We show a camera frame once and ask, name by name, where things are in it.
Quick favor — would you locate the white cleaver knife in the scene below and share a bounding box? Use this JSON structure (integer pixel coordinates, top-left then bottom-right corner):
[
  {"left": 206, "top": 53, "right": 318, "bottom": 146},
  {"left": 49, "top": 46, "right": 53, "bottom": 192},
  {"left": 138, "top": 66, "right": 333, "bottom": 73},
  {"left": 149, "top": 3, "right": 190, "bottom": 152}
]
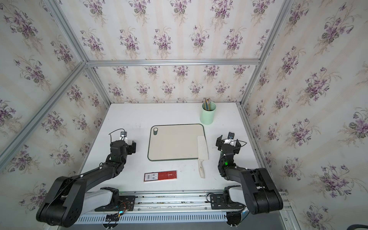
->
[{"left": 197, "top": 136, "right": 209, "bottom": 179}]

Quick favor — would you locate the mint green pencil cup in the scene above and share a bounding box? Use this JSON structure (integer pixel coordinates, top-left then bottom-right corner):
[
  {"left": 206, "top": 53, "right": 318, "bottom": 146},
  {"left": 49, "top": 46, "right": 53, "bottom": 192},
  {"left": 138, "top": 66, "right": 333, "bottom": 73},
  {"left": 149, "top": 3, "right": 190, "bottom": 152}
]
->
[{"left": 200, "top": 102, "right": 217, "bottom": 125}]

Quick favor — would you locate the beige green-rimmed cutting board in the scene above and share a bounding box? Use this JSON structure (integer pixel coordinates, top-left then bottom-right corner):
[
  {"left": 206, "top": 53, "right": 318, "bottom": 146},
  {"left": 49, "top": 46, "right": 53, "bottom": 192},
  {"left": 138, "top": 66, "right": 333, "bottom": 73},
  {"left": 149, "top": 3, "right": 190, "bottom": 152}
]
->
[{"left": 148, "top": 124, "right": 205, "bottom": 162}]

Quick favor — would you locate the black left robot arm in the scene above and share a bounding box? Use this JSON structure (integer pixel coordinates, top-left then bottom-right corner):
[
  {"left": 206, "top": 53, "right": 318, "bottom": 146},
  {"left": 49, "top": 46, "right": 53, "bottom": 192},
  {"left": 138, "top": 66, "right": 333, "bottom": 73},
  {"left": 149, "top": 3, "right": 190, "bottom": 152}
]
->
[{"left": 36, "top": 140, "right": 137, "bottom": 228}]

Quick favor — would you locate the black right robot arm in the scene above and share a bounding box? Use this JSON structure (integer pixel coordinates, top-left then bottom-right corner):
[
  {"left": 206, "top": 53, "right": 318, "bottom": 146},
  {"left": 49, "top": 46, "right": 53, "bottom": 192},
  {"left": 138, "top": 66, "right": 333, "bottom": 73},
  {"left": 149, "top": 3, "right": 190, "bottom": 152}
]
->
[{"left": 216, "top": 133, "right": 284, "bottom": 215}]

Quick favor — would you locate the coloured pencils bundle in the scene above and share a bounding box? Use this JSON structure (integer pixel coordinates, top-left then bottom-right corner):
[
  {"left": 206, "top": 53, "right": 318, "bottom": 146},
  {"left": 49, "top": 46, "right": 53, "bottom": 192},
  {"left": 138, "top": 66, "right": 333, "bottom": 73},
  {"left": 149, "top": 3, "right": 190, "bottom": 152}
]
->
[{"left": 203, "top": 98, "right": 211, "bottom": 111}]

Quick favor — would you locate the red rectangular box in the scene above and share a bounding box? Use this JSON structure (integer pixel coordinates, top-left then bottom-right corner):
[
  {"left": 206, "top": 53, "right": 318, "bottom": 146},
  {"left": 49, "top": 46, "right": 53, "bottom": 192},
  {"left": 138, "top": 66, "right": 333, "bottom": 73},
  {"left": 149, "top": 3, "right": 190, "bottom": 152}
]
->
[{"left": 144, "top": 171, "right": 177, "bottom": 183}]

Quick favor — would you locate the white vented strip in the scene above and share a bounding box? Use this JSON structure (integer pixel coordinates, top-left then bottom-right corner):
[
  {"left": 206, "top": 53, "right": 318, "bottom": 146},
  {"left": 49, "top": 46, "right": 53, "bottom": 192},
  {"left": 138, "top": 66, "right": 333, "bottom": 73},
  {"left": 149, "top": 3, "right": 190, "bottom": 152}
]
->
[{"left": 75, "top": 211, "right": 228, "bottom": 224}]

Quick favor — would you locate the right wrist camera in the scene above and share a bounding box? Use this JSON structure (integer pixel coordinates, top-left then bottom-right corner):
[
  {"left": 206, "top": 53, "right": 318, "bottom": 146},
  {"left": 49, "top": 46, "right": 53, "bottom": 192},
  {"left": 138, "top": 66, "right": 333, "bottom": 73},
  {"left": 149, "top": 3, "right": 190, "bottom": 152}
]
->
[{"left": 225, "top": 132, "right": 235, "bottom": 145}]

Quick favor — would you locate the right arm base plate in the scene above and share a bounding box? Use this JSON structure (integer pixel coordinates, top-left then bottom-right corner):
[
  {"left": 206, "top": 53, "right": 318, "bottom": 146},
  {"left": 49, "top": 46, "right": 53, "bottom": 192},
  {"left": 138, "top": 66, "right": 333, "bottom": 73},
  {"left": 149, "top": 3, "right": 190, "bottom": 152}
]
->
[{"left": 206, "top": 193, "right": 245, "bottom": 210}]

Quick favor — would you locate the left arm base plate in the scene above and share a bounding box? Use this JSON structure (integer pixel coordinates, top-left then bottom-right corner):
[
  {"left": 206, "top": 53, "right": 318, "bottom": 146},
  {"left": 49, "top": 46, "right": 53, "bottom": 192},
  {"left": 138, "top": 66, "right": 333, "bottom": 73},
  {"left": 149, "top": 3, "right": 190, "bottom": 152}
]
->
[{"left": 94, "top": 187, "right": 136, "bottom": 212}]

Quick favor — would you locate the aluminium mounting rail frame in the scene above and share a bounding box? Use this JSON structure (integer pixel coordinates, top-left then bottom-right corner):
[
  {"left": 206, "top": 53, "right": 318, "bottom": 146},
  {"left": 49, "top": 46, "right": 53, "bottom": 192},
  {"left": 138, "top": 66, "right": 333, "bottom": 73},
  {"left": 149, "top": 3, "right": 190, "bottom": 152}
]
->
[{"left": 74, "top": 189, "right": 291, "bottom": 215}]

